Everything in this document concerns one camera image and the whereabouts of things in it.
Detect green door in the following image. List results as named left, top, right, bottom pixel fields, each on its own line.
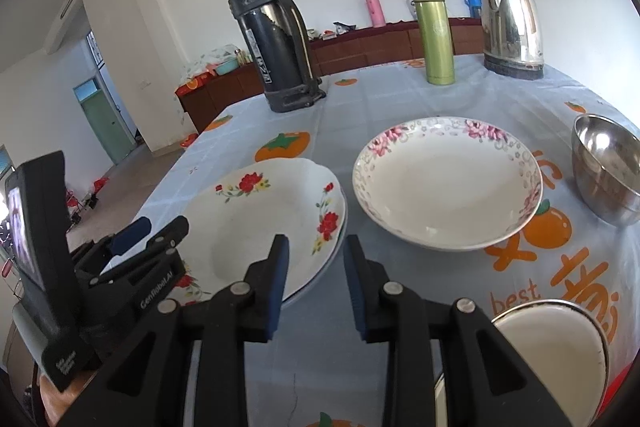
left=74, top=77, right=134, bottom=165

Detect black steel thermos flask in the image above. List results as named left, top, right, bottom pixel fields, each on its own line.
left=228, top=0, right=326, bottom=113

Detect blue thermos on sideboard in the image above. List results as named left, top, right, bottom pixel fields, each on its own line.
left=463, top=0, right=482, bottom=18

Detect blue persimmon tablecloth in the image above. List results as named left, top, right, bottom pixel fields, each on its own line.
left=64, top=52, right=640, bottom=427

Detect stainless steel bowl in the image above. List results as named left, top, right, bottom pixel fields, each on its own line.
left=572, top=114, right=639, bottom=228

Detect dark red wooden sideboard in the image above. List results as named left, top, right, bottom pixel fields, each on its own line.
left=176, top=17, right=483, bottom=132

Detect pink plastic bowl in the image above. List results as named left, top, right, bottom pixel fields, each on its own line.
left=597, top=363, right=632, bottom=418

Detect mesh food cover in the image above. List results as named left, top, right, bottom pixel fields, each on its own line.
left=181, top=44, right=241, bottom=82

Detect white enamel bowl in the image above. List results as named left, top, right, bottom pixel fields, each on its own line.
left=435, top=299, right=610, bottom=426

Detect green thermos bottle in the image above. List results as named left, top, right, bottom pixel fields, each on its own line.
left=412, top=0, right=454, bottom=86

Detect teal basin on sideboard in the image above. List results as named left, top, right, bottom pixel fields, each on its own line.
left=213, top=57, right=240, bottom=76

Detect red floral white plate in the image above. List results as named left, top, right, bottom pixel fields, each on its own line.
left=175, top=158, right=347, bottom=305

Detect stainless steel electric kettle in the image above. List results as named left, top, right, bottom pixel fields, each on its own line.
left=480, top=0, right=544, bottom=80

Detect pink floral white plate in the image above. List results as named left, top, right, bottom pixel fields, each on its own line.
left=352, top=116, right=544, bottom=251

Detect pink thermos on sideboard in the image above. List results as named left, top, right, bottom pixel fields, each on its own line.
left=366, top=0, right=386, bottom=28

